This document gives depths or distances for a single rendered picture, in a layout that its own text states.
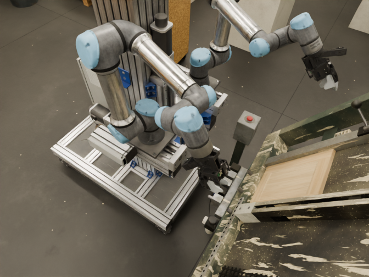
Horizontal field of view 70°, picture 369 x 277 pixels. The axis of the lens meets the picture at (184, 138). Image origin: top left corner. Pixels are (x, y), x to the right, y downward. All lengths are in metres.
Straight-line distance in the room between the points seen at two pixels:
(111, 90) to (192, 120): 0.46
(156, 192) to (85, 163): 0.69
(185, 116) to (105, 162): 1.73
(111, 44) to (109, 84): 0.16
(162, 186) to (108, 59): 1.41
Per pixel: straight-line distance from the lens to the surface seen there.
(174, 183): 2.21
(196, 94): 0.88
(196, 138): 0.75
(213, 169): 0.84
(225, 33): 1.57
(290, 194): 1.29
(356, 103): 1.25
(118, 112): 1.16
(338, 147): 1.33
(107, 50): 0.99
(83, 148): 2.53
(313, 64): 1.25
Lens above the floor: 2.19
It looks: 54 degrees down
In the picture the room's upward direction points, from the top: 3 degrees clockwise
